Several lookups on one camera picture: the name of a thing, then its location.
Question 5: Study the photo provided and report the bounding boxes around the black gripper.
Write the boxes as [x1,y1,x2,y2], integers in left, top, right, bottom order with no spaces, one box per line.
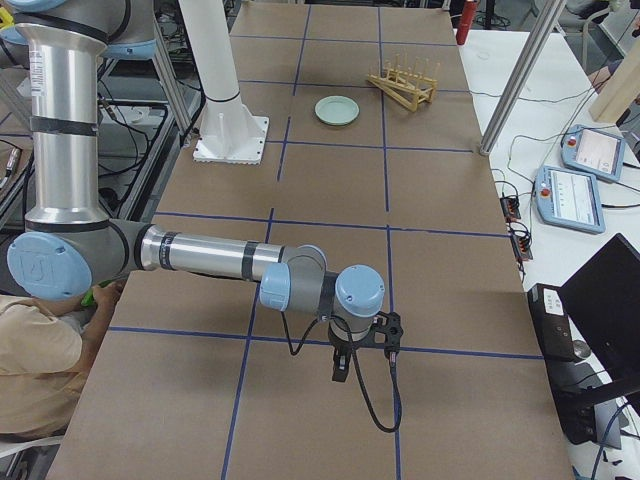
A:
[328,319,373,382]

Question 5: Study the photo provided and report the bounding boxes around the light green plate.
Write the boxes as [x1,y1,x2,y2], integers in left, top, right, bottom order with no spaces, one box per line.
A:
[314,95,360,126]

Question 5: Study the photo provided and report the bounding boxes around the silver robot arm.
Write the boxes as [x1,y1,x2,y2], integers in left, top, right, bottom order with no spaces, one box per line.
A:
[7,1,402,382]

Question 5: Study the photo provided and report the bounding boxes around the black computer box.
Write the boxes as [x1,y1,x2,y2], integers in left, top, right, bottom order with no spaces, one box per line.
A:
[527,283,592,362]

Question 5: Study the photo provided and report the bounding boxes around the orange black connector block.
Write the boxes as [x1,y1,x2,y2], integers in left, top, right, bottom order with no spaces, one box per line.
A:
[500,195,521,222]

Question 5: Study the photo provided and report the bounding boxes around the black monitor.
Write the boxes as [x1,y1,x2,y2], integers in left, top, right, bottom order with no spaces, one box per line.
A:
[552,233,639,449]

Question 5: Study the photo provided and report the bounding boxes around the near teach pendant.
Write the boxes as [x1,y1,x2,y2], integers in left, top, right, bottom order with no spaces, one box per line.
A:
[534,165,606,234]

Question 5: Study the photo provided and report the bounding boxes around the teach pendant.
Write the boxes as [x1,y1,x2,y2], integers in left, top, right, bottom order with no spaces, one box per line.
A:
[561,124,624,183]
[534,165,606,234]

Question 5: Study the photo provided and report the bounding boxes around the wooden dish rack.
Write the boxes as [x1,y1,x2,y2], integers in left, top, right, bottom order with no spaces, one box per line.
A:
[366,53,440,113]

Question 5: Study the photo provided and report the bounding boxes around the person in beige shirt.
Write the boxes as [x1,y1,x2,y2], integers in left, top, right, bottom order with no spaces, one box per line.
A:
[1,282,124,440]

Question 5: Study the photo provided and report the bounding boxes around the far teach pendant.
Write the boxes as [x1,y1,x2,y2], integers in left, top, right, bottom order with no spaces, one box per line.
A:
[561,124,624,183]

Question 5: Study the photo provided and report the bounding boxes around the red cylinder bottle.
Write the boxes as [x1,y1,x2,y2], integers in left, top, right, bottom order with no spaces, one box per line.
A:
[456,0,478,46]

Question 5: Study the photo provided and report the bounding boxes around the wooden beam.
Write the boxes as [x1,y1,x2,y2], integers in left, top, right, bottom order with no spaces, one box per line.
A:
[588,30,639,124]

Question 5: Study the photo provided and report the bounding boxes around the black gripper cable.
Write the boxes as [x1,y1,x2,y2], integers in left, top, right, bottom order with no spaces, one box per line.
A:
[282,309,404,433]

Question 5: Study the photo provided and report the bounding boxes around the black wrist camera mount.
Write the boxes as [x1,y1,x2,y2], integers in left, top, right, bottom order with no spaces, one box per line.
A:
[370,312,404,354]

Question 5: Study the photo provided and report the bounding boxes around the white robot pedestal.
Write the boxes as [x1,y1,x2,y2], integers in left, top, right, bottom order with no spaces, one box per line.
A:
[179,0,269,165]

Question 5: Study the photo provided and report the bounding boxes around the aluminium frame post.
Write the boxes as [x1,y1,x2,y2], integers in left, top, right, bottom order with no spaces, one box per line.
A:
[479,0,566,156]

